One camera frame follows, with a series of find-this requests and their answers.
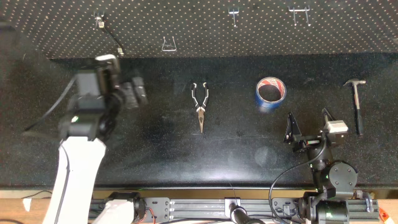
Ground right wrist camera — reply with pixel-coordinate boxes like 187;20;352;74
323;119;349;134

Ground hammer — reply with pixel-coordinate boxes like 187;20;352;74
343;78;367;138

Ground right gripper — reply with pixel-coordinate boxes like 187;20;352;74
283;108;349;152

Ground wrench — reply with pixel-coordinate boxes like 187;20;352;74
95;16;124;57

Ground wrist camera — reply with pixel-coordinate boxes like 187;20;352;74
323;119;349;134
95;54;121;91

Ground pliers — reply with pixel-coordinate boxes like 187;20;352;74
190;82;210;134

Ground roll of blue tape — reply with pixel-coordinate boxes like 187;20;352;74
255;76;287;110

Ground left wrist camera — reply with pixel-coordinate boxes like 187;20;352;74
95;54;121;91

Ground orange plastic piece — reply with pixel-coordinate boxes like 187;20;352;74
378;207;391;224

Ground thin black wire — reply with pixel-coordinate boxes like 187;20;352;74
20;189;56;200

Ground mounting rail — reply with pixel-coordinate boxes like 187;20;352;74
90;189;380;224

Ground black pegboard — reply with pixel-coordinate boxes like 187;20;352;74
0;0;398;60

